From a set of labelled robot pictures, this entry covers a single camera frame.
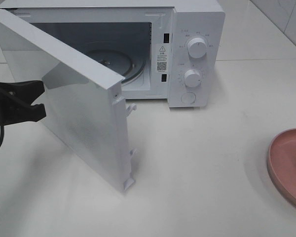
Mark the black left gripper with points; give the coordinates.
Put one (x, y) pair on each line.
(16, 102)

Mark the white microwave door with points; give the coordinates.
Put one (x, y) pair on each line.
(84, 105)

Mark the round white door-open button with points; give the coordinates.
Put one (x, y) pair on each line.
(188, 98)

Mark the pink round plate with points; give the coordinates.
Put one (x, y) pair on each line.
(281, 164)

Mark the white microwave oven body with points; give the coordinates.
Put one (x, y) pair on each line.
(162, 49)

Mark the upper white power knob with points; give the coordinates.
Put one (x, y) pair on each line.
(197, 47)

